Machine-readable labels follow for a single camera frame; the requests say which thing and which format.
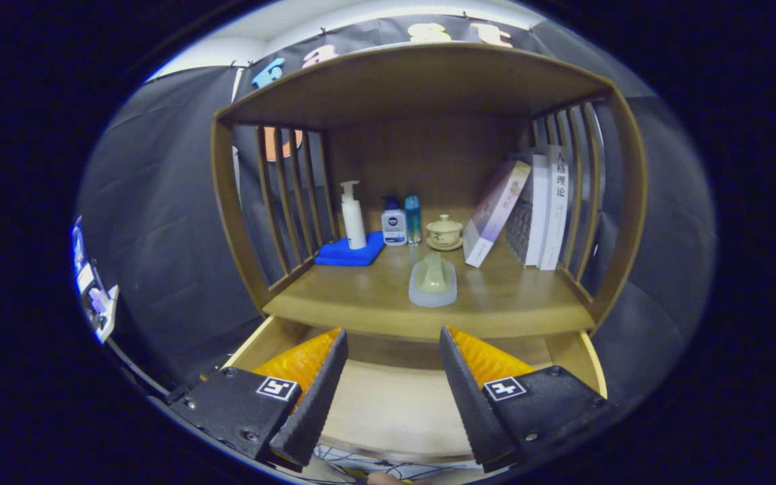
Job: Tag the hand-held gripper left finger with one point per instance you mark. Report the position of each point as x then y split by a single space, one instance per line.
317 404

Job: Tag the white pump bottle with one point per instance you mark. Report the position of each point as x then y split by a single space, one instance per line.
354 225

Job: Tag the cream lidded teacup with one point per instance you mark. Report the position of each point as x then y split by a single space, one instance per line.
444 233

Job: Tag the slim teal bottle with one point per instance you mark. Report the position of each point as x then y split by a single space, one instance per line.
413 221

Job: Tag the grey patterned book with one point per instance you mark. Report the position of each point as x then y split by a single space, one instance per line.
517 232

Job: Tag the blue wall poster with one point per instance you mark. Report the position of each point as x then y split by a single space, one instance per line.
91 289

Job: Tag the pale green soap dish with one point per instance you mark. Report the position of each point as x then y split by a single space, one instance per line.
434 277

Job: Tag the wooden drawer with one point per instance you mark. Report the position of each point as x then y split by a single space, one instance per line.
395 404

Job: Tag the white book with black print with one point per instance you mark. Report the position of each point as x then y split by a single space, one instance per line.
556 209

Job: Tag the white lotion bottle blue cap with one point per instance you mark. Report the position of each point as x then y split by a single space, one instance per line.
393 225

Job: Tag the wooden countertop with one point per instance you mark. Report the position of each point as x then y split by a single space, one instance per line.
509 303

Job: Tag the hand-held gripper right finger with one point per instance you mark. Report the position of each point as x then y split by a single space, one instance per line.
469 404

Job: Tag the pink and white book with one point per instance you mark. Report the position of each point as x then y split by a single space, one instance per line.
494 215

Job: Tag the blue folded cloth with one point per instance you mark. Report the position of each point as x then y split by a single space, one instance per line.
344 254

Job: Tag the black backdrop cloth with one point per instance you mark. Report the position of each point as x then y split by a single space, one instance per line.
159 202

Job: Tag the wooden cabinet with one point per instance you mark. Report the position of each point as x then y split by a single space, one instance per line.
415 81

